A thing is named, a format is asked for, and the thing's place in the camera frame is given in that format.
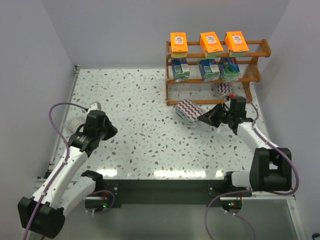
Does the purple zigzag sponge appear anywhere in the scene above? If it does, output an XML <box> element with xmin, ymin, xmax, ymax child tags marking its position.
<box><xmin>174</xmin><ymin>99</ymin><xmax>204</xmax><ymax>126</ymax></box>
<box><xmin>216</xmin><ymin>82</ymin><xmax>233</xmax><ymax>96</ymax></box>

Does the clear sponge pack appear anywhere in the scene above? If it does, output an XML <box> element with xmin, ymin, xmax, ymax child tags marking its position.
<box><xmin>67</xmin><ymin>117</ymin><xmax>86</xmax><ymax>134</ymax></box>

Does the blue green sponge pack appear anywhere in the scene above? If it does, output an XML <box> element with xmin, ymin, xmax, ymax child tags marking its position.
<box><xmin>198</xmin><ymin>58</ymin><xmax>220</xmax><ymax>82</ymax></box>
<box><xmin>218</xmin><ymin>57</ymin><xmax>240</xmax><ymax>82</ymax></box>
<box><xmin>171</xmin><ymin>58</ymin><xmax>190</xmax><ymax>82</ymax></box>

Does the orange sponge box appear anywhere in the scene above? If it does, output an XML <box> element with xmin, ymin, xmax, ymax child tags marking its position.
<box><xmin>170</xmin><ymin>32</ymin><xmax>188</xmax><ymax>59</ymax></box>
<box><xmin>199</xmin><ymin>31</ymin><xmax>224</xmax><ymax>58</ymax></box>
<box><xmin>224</xmin><ymin>31</ymin><xmax>250</xmax><ymax>57</ymax></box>

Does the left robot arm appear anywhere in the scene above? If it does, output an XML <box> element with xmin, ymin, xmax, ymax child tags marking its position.
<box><xmin>17</xmin><ymin>109</ymin><xmax>118</xmax><ymax>239</ymax></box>

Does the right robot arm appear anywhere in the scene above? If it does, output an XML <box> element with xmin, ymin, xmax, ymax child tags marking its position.
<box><xmin>197</xmin><ymin>95</ymin><xmax>297</xmax><ymax>196</ymax></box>

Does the wooden shelf rack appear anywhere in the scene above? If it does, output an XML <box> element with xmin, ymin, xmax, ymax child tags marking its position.
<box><xmin>165</xmin><ymin>39</ymin><xmax>271</xmax><ymax>106</ymax></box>

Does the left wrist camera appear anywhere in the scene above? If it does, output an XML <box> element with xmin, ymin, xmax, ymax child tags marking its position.
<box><xmin>86</xmin><ymin>101</ymin><xmax>102</xmax><ymax>114</ymax></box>

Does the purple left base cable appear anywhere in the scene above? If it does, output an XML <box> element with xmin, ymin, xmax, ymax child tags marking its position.
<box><xmin>86</xmin><ymin>189</ymin><xmax>118</xmax><ymax>215</ymax></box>

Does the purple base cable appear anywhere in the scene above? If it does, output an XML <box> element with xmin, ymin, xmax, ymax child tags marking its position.
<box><xmin>224</xmin><ymin>209</ymin><xmax>258</xmax><ymax>240</ymax></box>
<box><xmin>86</xmin><ymin>189</ymin><xmax>118</xmax><ymax>215</ymax></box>

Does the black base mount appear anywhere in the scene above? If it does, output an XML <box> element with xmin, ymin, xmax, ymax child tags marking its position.
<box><xmin>103</xmin><ymin>179</ymin><xmax>244</xmax><ymax>208</ymax></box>

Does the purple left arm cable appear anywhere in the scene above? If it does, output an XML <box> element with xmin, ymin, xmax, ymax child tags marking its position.
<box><xmin>23</xmin><ymin>102</ymin><xmax>88</xmax><ymax>240</ymax></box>

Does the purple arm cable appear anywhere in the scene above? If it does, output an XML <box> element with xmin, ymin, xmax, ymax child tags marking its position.
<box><xmin>204</xmin><ymin>96</ymin><xmax>300</xmax><ymax>240</ymax></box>
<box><xmin>23</xmin><ymin>102</ymin><xmax>88</xmax><ymax>240</ymax></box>

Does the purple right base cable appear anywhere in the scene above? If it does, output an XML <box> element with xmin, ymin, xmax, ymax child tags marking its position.
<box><xmin>224</xmin><ymin>209</ymin><xmax>258</xmax><ymax>240</ymax></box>

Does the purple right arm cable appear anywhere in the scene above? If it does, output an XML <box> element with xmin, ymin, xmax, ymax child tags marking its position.
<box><xmin>204</xmin><ymin>96</ymin><xmax>300</xmax><ymax>240</ymax></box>

